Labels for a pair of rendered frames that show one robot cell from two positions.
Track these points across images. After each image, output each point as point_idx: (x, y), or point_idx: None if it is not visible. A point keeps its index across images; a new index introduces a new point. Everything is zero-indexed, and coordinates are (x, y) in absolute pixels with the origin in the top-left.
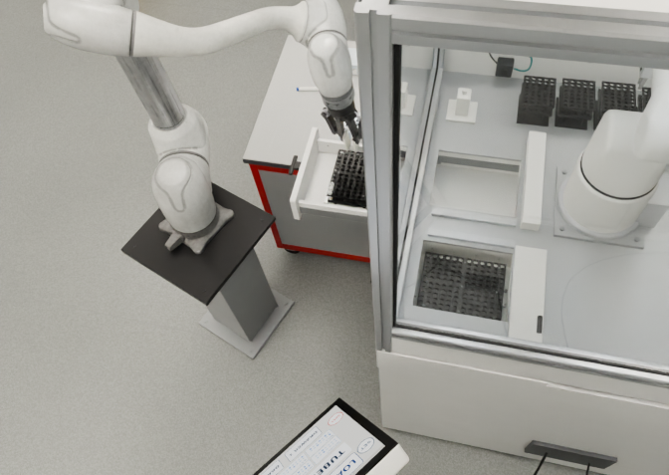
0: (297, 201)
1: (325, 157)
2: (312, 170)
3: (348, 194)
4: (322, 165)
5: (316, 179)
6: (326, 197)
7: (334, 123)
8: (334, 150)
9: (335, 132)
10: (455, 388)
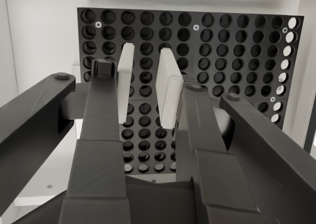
0: (10, 218)
1: None
2: (10, 61)
3: (146, 164)
4: (33, 31)
5: (33, 81)
6: (79, 138)
7: (51, 118)
8: None
9: (72, 123)
10: None
